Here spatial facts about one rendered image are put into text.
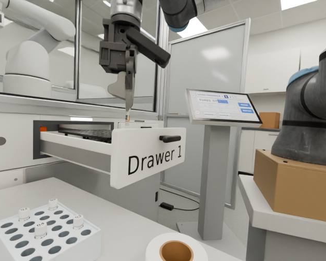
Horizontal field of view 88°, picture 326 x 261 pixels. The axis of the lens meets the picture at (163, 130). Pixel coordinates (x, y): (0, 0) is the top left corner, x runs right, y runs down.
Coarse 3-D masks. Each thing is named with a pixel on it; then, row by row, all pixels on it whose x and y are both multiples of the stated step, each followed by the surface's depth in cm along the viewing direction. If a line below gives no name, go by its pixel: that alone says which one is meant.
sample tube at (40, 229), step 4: (40, 224) 21; (44, 224) 21; (36, 228) 21; (40, 228) 21; (44, 228) 21; (36, 232) 21; (40, 232) 21; (44, 232) 21; (36, 236) 21; (40, 236) 21; (44, 236) 21
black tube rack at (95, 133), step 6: (60, 132) 51; (66, 132) 49; (72, 132) 50; (78, 132) 49; (84, 132) 51; (90, 132) 52; (96, 132) 53; (102, 132) 54; (108, 132) 55; (84, 138) 47; (90, 138) 59; (96, 138) 42
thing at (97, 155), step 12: (48, 132) 52; (48, 144) 47; (60, 144) 43; (72, 144) 41; (84, 144) 38; (96, 144) 36; (108, 144) 34; (60, 156) 44; (72, 156) 41; (84, 156) 38; (96, 156) 36; (108, 156) 34; (96, 168) 36; (108, 168) 34
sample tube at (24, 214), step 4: (24, 208) 25; (28, 208) 25; (20, 212) 24; (24, 212) 24; (28, 212) 25; (20, 216) 24; (24, 216) 24; (28, 216) 25; (20, 220) 24; (24, 220) 24
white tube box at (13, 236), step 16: (48, 208) 28; (64, 208) 28; (0, 224) 23; (16, 224) 23; (32, 224) 24; (48, 224) 24; (64, 224) 24; (0, 240) 20; (16, 240) 20; (32, 240) 20; (48, 240) 21; (64, 240) 21; (80, 240) 20; (96, 240) 22; (0, 256) 20; (16, 256) 18; (32, 256) 18; (48, 256) 18; (64, 256) 19; (80, 256) 20; (96, 256) 22
